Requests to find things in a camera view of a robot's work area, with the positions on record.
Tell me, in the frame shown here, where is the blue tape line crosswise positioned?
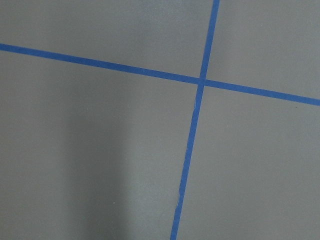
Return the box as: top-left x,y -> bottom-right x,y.
0,43 -> 320,106

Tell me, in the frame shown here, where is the blue tape line lengthwise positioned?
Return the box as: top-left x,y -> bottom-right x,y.
169,0 -> 220,240

